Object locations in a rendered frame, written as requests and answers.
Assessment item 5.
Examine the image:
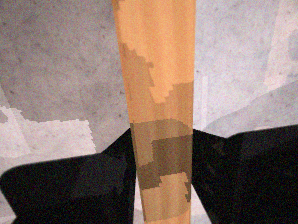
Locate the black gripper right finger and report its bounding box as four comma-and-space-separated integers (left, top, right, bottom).
191, 124, 298, 224

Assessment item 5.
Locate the light wooden plank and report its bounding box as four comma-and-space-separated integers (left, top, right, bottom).
112, 0, 196, 224

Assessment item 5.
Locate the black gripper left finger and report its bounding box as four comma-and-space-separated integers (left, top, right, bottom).
0, 128, 136, 224

